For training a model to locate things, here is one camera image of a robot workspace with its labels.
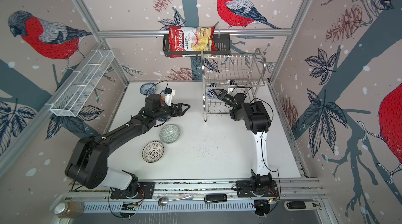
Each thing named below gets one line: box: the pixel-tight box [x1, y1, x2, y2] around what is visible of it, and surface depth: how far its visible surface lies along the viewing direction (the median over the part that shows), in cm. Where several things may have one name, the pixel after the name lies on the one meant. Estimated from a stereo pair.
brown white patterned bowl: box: [141, 140, 165, 163], surface depth 85 cm
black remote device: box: [204, 193, 228, 204], surface depth 70 cm
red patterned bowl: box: [207, 82, 217, 99], surface depth 100 cm
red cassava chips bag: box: [168, 26, 217, 59], surface depth 90 cm
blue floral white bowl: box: [139, 82, 157, 96], surface depth 116 cm
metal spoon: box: [158, 194, 194, 207], surface depth 73 cm
